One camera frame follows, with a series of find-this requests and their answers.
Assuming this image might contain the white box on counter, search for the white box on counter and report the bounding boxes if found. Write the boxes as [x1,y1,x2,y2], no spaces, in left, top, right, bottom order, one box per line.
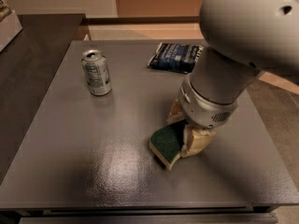
[0,11,22,52]

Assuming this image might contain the green and yellow sponge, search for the green and yellow sponge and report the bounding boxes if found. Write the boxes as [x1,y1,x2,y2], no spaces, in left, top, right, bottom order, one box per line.
[149,120,186,170]

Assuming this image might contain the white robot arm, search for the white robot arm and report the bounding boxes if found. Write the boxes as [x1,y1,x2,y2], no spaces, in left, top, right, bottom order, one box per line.
[159,0,299,161]

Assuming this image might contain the silver soda can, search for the silver soda can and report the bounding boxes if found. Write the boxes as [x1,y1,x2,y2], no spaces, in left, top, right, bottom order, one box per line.
[81,49,112,96]

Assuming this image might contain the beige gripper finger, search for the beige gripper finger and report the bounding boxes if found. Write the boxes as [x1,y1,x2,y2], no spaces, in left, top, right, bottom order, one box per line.
[180,124,216,158]
[167,99,184,124]

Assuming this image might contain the dark blue chip bag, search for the dark blue chip bag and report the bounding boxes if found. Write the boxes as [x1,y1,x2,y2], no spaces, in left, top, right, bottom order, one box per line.
[148,43,204,74]

